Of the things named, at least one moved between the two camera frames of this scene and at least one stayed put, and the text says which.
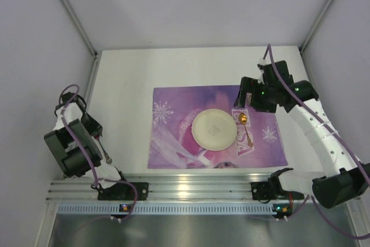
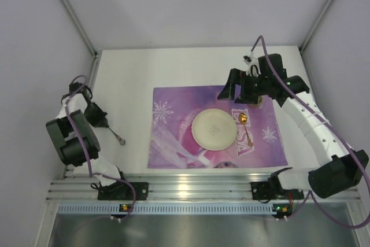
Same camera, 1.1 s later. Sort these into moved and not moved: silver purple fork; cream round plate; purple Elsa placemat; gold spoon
Moved: silver purple fork
Not moved: purple Elsa placemat; gold spoon; cream round plate
